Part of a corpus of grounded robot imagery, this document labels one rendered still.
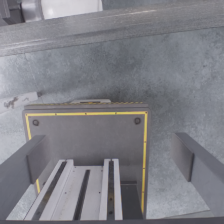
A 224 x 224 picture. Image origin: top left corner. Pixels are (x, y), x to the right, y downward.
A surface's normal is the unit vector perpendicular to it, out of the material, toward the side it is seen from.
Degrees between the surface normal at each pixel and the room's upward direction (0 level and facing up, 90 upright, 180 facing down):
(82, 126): 0
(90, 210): 90
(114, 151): 0
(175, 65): 0
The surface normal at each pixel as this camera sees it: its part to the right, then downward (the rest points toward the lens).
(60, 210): -0.02, -0.97
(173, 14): 0.00, 0.25
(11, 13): 0.99, -0.11
